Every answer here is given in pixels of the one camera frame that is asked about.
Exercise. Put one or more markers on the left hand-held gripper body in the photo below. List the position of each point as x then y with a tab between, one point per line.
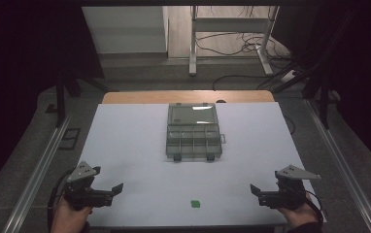
84	194

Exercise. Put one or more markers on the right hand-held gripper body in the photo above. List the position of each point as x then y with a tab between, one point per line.
284	195

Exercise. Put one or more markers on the small green block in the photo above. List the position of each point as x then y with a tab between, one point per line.
195	203

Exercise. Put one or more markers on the clear plastic compartment box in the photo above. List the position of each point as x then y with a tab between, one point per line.
193	136

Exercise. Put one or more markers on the person's right hand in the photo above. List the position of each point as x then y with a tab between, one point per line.
298	215

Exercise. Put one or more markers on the person's left hand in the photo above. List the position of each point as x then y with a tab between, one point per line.
68	218

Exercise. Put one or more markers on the white table board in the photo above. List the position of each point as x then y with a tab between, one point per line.
141	145

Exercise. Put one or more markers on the dark floor socket plate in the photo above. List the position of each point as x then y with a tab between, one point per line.
69	138

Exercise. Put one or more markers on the dark metal stand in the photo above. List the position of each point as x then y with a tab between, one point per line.
324	93
60	97

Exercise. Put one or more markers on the wooden table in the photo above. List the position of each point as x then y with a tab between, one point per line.
161	97

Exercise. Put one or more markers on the white power strip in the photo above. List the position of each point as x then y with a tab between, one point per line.
287	76

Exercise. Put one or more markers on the white cabinet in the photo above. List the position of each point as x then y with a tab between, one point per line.
125	29

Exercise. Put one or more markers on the metal floor rail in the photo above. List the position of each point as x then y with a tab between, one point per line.
342	161
36	178

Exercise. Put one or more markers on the white metal desk frame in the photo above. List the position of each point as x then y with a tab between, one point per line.
230	24

